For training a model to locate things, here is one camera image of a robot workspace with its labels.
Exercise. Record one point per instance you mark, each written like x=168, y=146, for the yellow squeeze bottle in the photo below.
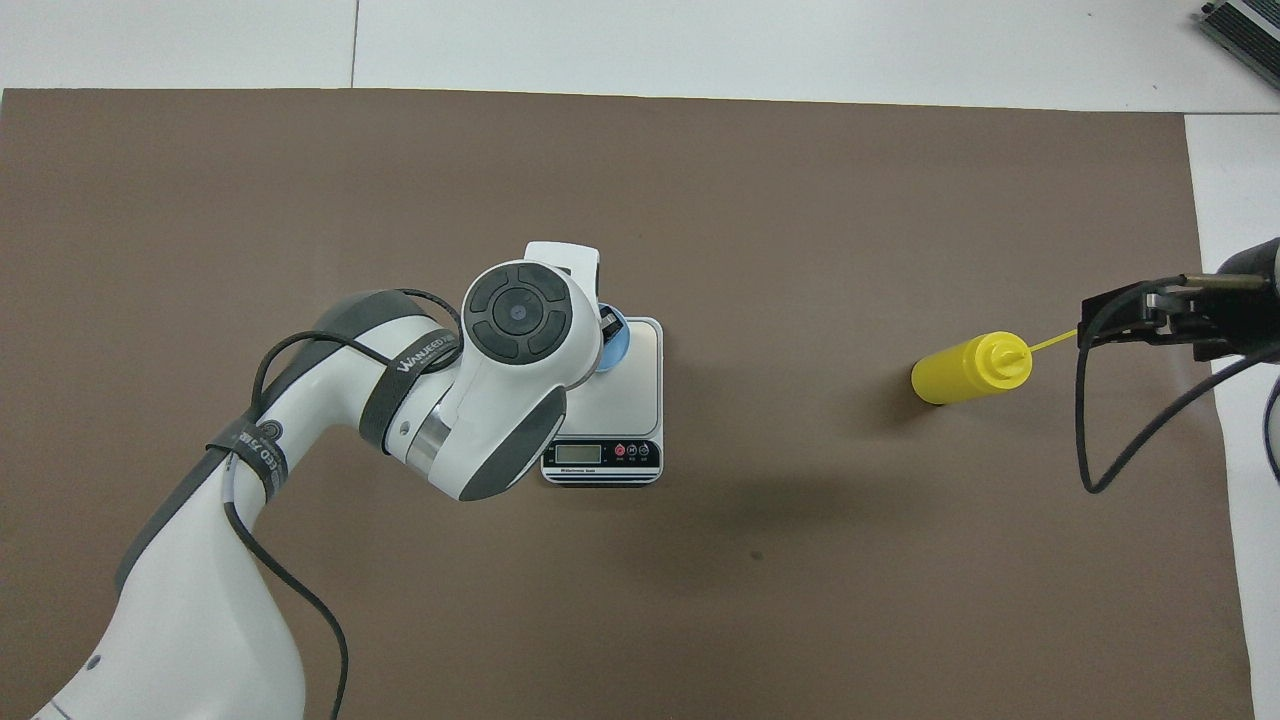
x=960, y=372

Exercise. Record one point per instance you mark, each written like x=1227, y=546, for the grey ribbed metal device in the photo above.
x=1245, y=28

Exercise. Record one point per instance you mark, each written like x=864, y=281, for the silver digital kitchen scale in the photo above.
x=625, y=410

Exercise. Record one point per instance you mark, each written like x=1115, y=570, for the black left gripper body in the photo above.
x=605, y=322

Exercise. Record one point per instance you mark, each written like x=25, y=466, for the brown table mat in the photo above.
x=800, y=580

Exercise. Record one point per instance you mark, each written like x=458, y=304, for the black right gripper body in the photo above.
x=1245, y=300

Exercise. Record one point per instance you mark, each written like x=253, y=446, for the light blue plastic cup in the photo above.
x=618, y=345

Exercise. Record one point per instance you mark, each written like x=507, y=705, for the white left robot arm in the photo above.
x=200, y=600

